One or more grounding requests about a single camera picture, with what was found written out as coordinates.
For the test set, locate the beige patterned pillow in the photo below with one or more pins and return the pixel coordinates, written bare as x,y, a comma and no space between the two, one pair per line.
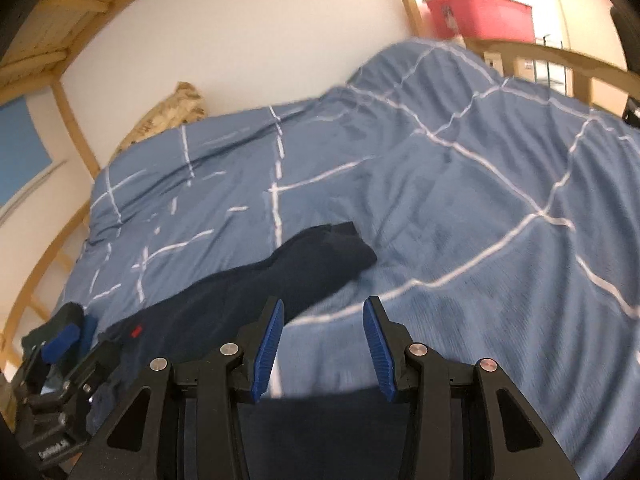
184,106

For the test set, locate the dark navy pants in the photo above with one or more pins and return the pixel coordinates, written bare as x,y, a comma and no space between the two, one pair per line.
141,424

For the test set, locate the blue checked duvet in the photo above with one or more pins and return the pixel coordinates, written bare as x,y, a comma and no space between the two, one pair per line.
504,215

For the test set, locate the wooden bed frame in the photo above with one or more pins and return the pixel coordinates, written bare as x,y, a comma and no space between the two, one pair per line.
88,69

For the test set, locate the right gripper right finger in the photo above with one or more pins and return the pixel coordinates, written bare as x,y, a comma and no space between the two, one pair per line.
410,373

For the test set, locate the red plastic storage bin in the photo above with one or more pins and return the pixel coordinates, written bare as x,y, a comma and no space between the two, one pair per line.
482,19

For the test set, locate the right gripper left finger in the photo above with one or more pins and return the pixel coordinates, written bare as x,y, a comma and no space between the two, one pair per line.
236,373

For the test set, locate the blue wall panel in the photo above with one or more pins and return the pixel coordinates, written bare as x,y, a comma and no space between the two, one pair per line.
22,153

